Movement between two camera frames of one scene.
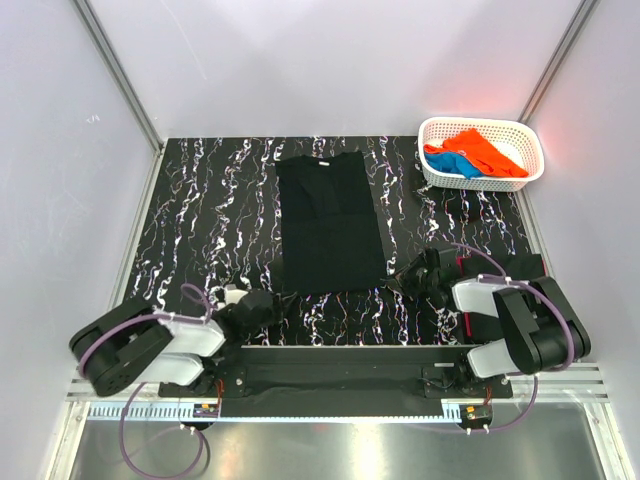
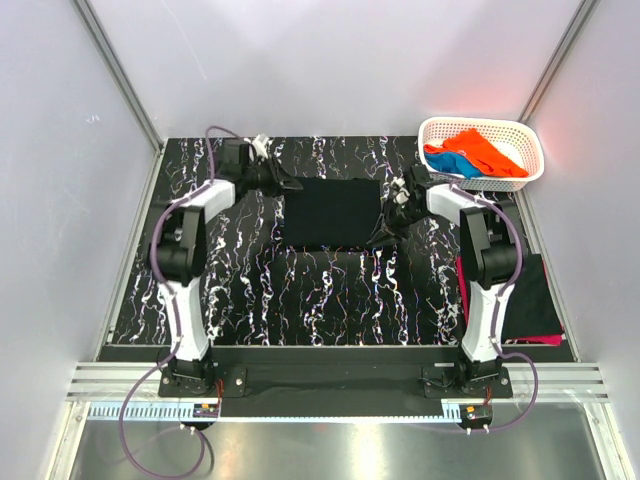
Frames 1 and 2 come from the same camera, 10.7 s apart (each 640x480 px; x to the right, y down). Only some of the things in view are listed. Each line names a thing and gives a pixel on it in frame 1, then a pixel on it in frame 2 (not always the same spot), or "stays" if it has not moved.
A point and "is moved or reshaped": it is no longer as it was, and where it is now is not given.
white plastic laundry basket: [518, 142] stays
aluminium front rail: [565, 380] stays
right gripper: [401, 280] → [383, 237]
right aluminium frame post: [580, 21] stays
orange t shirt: [480, 155] stays
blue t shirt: [451, 162] stays
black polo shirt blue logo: [330, 233] is moved or reshaped
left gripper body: [273, 315] → [263, 177]
